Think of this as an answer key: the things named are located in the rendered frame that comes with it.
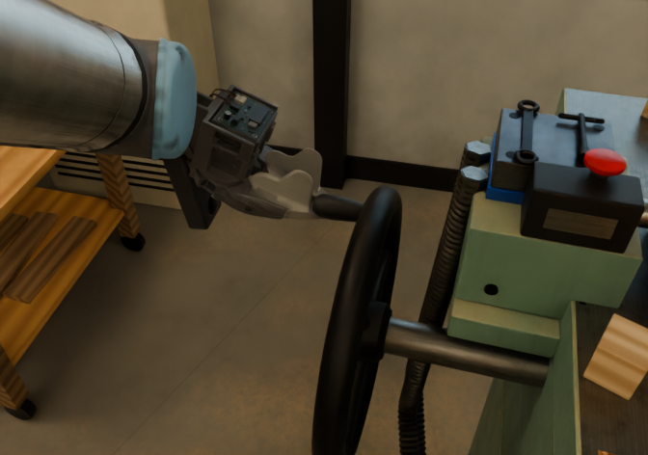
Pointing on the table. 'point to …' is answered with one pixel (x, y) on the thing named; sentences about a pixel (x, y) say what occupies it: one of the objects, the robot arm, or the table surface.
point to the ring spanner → (526, 133)
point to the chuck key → (581, 130)
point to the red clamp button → (605, 162)
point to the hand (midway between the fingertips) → (324, 211)
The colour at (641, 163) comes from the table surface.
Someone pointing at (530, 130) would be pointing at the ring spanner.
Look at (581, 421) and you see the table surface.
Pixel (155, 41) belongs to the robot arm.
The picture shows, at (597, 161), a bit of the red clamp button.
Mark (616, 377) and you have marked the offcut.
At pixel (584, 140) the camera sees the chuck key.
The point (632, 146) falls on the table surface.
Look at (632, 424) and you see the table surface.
